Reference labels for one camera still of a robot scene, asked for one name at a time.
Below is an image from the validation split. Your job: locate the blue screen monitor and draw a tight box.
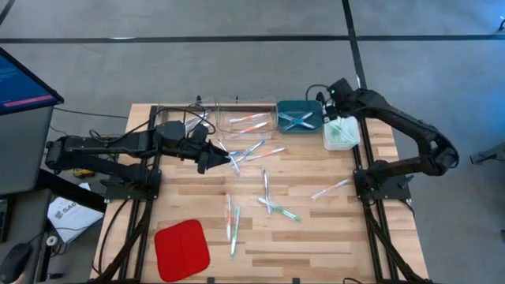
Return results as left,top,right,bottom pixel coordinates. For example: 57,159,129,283
0,47,65,116

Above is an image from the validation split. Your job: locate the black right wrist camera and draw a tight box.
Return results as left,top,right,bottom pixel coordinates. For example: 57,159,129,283
327,77,355,100

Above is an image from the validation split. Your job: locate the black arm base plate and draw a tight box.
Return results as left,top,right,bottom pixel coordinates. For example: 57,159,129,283
353,168,413,201
103,179,162,201

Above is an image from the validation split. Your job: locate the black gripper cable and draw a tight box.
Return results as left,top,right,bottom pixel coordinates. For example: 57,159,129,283
305,83,329,106
151,103,217,137

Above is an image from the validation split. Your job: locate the red cloth mat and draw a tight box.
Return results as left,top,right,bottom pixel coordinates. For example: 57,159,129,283
153,219,211,283

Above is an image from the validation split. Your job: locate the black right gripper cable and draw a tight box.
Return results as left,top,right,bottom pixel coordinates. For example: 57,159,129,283
305,83,329,106

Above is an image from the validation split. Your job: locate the clear plastic bin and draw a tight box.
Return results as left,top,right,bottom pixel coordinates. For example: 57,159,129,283
155,103,219,139
216,96,279,141

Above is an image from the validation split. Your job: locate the white printed box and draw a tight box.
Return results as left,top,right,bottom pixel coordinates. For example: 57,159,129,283
47,182,105,244

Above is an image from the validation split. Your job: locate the black computer mouse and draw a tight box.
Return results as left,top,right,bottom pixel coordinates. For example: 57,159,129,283
1,242,34,284

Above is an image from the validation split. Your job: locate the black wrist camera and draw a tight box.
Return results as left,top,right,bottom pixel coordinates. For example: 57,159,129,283
327,77,355,100
191,124,211,144

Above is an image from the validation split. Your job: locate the white plastic bin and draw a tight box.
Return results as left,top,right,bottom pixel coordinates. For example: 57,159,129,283
322,103,361,151

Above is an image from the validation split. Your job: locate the black floor cable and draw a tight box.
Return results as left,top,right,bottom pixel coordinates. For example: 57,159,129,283
53,106,130,120

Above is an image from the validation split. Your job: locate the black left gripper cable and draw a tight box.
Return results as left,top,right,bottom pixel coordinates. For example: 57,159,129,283
151,103,217,137

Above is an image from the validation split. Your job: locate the green toothbrush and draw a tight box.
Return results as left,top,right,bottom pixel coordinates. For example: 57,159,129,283
337,120,358,143
257,196,303,223
230,205,241,258
330,125,354,146
329,120,352,139
329,122,348,145

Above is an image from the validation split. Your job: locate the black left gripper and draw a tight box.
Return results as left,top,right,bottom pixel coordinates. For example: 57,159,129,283
183,137,232,174

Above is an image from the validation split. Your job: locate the teal plastic bin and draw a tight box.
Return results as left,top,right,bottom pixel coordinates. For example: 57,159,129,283
276,99,325,135

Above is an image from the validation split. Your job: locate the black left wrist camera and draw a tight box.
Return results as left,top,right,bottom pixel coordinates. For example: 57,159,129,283
191,124,211,144

